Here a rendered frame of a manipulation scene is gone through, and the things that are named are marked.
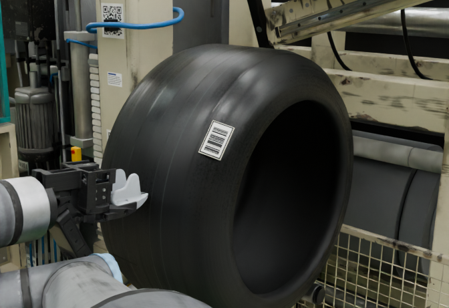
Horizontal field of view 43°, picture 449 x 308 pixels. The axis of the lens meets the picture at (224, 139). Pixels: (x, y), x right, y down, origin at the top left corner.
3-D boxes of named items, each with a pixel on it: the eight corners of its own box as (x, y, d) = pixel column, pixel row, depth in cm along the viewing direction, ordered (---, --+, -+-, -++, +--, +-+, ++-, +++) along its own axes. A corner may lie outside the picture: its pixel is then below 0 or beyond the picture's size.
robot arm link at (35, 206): (22, 253, 75) (-15, 233, 81) (54, 246, 78) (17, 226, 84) (24, 188, 73) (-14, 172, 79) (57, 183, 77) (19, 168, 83)
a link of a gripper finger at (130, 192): (160, 172, 94) (117, 178, 87) (158, 206, 95) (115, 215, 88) (147, 168, 96) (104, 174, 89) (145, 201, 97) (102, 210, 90)
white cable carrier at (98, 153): (97, 238, 146) (88, 53, 134) (112, 232, 150) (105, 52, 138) (108, 242, 143) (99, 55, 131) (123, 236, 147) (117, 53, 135)
